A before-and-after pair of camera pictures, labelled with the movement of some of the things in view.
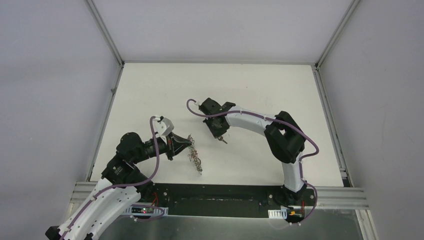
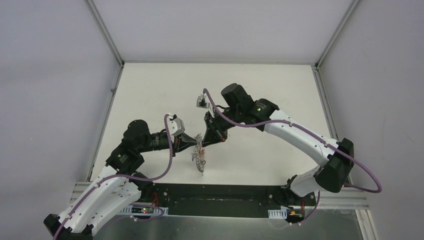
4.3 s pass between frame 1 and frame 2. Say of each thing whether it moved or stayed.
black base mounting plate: stayed
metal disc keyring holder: moved
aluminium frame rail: stayed
